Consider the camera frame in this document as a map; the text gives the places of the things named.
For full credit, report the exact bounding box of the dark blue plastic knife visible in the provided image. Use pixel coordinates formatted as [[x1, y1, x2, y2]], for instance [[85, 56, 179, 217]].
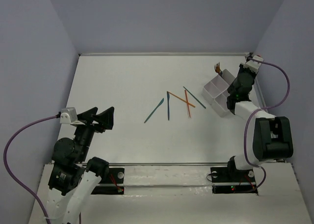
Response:
[[166, 91, 170, 121]]

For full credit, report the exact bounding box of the red orange chopstick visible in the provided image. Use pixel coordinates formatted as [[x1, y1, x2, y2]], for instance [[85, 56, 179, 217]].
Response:
[[184, 89, 191, 118]]

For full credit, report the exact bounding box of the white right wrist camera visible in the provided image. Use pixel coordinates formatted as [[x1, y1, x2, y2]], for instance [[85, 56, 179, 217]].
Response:
[[243, 55, 264, 74]]

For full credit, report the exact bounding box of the aluminium table rail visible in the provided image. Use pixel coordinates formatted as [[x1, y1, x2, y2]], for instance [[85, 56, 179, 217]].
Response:
[[109, 162, 227, 167]]

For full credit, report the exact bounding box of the copper fork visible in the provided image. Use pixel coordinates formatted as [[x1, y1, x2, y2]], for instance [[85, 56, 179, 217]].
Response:
[[214, 62, 223, 77]]

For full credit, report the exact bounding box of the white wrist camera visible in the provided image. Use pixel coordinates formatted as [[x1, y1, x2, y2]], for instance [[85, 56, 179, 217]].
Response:
[[60, 107, 78, 124], [243, 55, 264, 74]]

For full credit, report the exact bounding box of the teal plastic knife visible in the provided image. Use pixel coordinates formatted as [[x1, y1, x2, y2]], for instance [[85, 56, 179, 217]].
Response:
[[144, 98, 164, 123]]

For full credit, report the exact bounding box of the orange yellow chopstick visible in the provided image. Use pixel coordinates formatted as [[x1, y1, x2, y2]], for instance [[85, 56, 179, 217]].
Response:
[[169, 91, 195, 108]]

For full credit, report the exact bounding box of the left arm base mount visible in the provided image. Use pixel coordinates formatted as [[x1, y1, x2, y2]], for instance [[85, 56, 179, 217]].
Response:
[[92, 167, 125, 195]]

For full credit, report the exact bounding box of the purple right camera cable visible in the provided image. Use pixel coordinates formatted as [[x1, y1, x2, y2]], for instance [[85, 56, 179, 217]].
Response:
[[244, 59, 291, 192]]

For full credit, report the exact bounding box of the teal chopstick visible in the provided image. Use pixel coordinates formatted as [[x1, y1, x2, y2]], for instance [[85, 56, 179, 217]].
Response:
[[183, 86, 206, 109]]

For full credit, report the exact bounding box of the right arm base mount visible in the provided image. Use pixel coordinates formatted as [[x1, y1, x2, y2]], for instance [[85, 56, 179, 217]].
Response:
[[206, 167, 258, 194]]

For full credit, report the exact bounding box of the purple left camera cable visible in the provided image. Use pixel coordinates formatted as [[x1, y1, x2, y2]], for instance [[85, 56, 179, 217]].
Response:
[[3, 113, 61, 222]]

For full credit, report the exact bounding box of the purple camera cable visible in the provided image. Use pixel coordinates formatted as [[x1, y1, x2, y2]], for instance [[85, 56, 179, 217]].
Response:
[[244, 59, 291, 192], [3, 113, 61, 222]]

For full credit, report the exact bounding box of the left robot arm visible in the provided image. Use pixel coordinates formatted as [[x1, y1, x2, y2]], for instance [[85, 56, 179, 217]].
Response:
[[46, 107, 114, 224]]

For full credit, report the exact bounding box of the white divided utensil container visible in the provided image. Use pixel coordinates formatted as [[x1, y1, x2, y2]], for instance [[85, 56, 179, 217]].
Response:
[[202, 69, 235, 117]]

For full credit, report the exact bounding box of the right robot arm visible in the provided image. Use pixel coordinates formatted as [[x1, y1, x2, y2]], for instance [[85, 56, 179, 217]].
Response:
[[226, 57, 294, 181]]

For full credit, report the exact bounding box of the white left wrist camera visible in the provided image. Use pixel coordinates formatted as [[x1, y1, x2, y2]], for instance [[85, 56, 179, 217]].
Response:
[[60, 107, 78, 124]]

